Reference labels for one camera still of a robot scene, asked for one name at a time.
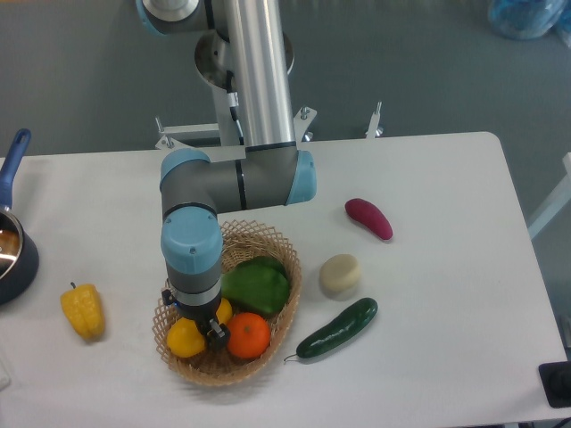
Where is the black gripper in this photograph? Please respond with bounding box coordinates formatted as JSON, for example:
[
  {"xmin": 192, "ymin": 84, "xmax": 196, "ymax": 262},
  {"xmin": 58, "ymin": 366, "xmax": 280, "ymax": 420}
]
[{"xmin": 161, "ymin": 279, "xmax": 230, "ymax": 350}]

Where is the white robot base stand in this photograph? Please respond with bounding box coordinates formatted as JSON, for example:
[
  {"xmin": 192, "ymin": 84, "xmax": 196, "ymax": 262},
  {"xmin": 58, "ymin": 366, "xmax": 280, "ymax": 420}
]
[{"xmin": 153, "ymin": 30, "xmax": 385, "ymax": 164}]

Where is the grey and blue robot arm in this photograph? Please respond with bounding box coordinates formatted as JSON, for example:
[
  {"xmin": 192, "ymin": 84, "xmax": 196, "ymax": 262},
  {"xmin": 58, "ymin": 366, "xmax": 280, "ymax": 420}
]
[{"xmin": 137, "ymin": 1, "xmax": 317, "ymax": 350}]

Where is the woven wicker basket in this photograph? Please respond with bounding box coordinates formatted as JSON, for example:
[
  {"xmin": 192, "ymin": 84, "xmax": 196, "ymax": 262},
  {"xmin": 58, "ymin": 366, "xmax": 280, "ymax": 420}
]
[{"xmin": 153, "ymin": 220, "xmax": 302, "ymax": 387}]

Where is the orange fruit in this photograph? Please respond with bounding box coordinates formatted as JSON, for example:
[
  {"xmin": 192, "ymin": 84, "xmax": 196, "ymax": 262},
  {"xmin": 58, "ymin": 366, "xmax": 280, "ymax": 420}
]
[{"xmin": 227, "ymin": 312, "xmax": 271, "ymax": 359}]

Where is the green bok choy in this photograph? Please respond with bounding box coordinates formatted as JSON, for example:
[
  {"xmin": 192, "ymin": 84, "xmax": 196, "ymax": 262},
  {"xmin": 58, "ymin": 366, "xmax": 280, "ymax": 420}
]
[{"xmin": 221, "ymin": 256, "xmax": 290, "ymax": 317}]

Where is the beige round potato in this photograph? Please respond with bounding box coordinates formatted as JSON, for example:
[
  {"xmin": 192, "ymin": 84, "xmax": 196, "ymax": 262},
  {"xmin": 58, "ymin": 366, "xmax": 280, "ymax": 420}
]
[{"xmin": 319, "ymin": 254, "xmax": 361, "ymax": 294}]

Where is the yellow bell pepper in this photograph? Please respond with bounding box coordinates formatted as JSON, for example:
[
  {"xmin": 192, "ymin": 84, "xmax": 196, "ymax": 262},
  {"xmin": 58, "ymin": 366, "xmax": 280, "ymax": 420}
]
[{"xmin": 60, "ymin": 282, "xmax": 106, "ymax": 342}]

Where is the dark green cucumber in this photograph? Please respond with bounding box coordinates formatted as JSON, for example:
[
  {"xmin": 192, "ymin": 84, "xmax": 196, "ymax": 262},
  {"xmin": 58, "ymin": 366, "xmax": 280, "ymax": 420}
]
[{"xmin": 284, "ymin": 297, "xmax": 378, "ymax": 362}]

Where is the purple sweet potato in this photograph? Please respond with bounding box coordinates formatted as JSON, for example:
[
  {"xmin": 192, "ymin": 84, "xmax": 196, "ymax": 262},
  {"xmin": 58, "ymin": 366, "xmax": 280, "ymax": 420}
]
[{"xmin": 344, "ymin": 198, "xmax": 393, "ymax": 241}]

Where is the dark blue saucepan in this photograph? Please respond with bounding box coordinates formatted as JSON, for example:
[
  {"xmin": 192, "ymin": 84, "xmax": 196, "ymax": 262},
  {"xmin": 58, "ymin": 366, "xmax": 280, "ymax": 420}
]
[{"xmin": 1, "ymin": 128, "xmax": 39, "ymax": 305}]

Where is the black device at table edge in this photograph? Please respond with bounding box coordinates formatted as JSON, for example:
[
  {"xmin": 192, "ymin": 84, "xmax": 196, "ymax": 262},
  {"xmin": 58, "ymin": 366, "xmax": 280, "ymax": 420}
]
[{"xmin": 538, "ymin": 361, "xmax": 571, "ymax": 408}]

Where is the blue plastic bag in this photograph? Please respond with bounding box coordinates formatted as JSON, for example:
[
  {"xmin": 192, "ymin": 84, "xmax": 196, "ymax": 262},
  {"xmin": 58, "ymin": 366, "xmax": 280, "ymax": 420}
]
[{"xmin": 487, "ymin": 1, "xmax": 570, "ymax": 48}]

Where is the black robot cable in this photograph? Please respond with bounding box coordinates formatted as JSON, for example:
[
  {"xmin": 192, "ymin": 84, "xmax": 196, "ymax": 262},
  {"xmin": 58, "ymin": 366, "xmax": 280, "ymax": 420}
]
[{"xmin": 225, "ymin": 70, "xmax": 247, "ymax": 146}]

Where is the white frame at right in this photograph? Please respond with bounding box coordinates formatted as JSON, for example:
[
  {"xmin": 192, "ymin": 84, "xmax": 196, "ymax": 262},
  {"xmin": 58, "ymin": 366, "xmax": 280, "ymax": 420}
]
[{"xmin": 527, "ymin": 152, "xmax": 570, "ymax": 240}]

